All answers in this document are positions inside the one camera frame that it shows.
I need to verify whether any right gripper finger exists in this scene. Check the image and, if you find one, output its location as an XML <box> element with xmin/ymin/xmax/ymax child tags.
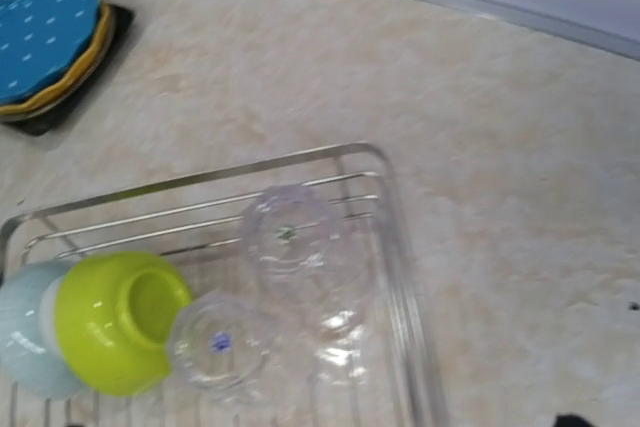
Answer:
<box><xmin>553</xmin><ymin>413</ymin><xmax>595</xmax><ymax>427</ymax></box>

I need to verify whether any clear glass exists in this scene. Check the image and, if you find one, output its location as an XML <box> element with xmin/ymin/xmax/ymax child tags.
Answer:
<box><xmin>241</xmin><ymin>184</ymin><xmax>374</xmax><ymax>339</ymax></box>
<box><xmin>166</xmin><ymin>291</ymin><xmax>279</xmax><ymax>407</ymax></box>

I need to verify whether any green bowl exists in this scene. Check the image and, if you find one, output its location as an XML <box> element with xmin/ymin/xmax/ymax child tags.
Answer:
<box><xmin>54</xmin><ymin>251</ymin><xmax>193</xmax><ymax>397</ymax></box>

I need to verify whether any grey striped bowl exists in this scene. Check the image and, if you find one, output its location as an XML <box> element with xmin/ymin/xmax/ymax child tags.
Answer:
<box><xmin>1</xmin><ymin>260</ymin><xmax>86</xmax><ymax>400</ymax></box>

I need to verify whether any yellow polka dot plate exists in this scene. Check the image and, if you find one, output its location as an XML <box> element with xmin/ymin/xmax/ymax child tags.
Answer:
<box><xmin>1</xmin><ymin>2</ymin><xmax>115</xmax><ymax>122</ymax></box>

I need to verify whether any black floral square plate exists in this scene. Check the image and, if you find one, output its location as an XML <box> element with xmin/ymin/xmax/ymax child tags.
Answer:
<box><xmin>1</xmin><ymin>3</ymin><xmax>136</xmax><ymax>138</ymax></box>

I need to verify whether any blue polka dot plate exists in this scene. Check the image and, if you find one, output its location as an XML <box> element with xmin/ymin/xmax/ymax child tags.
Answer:
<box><xmin>1</xmin><ymin>0</ymin><xmax>100</xmax><ymax>104</ymax></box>

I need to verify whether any metal wire dish rack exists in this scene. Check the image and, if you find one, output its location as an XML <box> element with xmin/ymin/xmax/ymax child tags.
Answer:
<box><xmin>1</xmin><ymin>142</ymin><xmax>450</xmax><ymax>426</ymax></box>

